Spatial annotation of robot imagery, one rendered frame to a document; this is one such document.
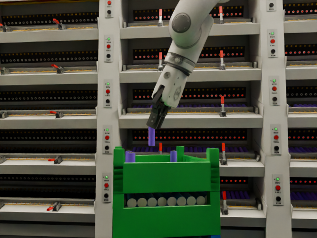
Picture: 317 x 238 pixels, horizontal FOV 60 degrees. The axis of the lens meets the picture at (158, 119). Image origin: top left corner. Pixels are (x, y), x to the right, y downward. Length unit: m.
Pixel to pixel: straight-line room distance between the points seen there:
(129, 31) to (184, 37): 0.63
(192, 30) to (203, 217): 0.41
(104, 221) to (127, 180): 0.75
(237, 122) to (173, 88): 0.52
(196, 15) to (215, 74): 0.55
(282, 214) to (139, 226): 0.82
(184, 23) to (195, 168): 0.34
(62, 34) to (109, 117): 0.44
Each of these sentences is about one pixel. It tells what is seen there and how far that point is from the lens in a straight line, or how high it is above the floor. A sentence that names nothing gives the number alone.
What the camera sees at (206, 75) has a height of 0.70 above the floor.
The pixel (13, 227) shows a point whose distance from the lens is 1.46.
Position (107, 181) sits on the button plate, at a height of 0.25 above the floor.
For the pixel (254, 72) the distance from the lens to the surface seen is 1.24.
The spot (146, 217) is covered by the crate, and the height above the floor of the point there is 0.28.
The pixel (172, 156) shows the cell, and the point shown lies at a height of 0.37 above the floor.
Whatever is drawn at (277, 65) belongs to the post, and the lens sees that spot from 1.26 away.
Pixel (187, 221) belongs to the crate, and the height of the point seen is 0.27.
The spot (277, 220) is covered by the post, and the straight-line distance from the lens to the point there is 1.25.
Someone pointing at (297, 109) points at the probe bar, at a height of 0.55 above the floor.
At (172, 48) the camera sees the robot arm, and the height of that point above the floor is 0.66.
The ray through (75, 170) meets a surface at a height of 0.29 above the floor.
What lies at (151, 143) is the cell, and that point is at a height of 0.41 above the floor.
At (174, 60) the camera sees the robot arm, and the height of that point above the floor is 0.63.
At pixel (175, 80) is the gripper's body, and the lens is 0.72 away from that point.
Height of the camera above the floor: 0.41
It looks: 5 degrees up
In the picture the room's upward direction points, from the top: straight up
